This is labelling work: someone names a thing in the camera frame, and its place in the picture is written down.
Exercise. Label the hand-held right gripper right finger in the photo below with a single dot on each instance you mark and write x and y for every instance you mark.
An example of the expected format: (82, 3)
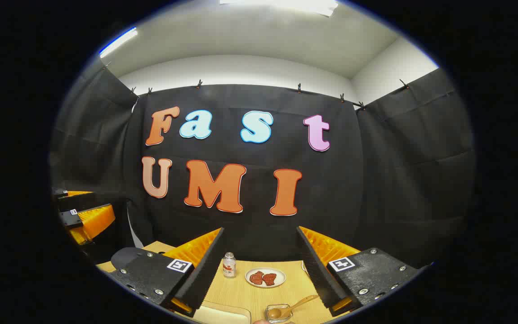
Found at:
(319, 274)

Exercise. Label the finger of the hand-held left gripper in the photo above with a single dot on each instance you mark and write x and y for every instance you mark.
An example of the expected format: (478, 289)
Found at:
(97, 220)
(77, 202)

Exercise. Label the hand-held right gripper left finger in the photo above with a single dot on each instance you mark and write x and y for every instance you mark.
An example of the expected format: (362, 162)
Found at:
(205, 274)

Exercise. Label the wooden spoon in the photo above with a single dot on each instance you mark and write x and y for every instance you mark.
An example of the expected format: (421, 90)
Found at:
(286, 309)

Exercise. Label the cream rice container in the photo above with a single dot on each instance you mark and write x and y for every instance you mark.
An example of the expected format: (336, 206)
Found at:
(223, 316)

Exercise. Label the clear plastic drink bottle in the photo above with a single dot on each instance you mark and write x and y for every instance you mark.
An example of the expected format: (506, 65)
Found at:
(229, 265)

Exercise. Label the red meat piece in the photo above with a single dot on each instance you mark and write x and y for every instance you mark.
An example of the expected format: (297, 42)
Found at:
(270, 279)
(256, 277)

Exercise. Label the white round plate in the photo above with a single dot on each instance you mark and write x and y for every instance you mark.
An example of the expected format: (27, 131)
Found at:
(265, 285)

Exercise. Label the row of black cloth clips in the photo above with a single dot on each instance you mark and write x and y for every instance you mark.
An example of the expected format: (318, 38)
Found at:
(199, 84)

